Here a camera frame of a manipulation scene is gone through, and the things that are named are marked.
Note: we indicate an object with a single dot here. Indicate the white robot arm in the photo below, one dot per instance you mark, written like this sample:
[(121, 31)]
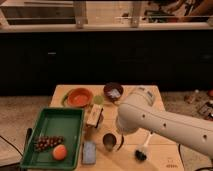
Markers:
[(137, 111)]

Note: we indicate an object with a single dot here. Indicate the metal cup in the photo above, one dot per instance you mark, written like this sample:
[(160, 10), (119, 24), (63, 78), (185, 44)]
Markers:
[(109, 141)]

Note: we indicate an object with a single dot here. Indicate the dark brown bowl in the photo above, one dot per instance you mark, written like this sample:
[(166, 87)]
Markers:
[(113, 91)]

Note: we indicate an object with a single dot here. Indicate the green round lid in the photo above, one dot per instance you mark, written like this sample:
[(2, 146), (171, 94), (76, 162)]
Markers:
[(98, 99)]

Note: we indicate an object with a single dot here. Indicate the orange plastic bowl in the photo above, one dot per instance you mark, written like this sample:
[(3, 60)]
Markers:
[(79, 97)]

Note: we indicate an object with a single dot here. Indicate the small wooden block toy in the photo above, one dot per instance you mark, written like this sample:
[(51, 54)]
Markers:
[(94, 115)]

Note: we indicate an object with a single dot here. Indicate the green plastic tray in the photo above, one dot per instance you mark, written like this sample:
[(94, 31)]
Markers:
[(54, 126)]

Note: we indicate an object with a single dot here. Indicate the blue sponge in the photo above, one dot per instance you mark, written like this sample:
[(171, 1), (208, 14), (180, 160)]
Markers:
[(89, 153)]

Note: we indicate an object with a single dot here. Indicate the orange peach fruit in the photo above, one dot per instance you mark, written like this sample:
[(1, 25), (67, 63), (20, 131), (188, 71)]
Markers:
[(59, 152)]

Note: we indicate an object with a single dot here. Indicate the bunch of dark grapes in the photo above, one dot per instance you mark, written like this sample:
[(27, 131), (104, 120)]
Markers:
[(45, 142)]

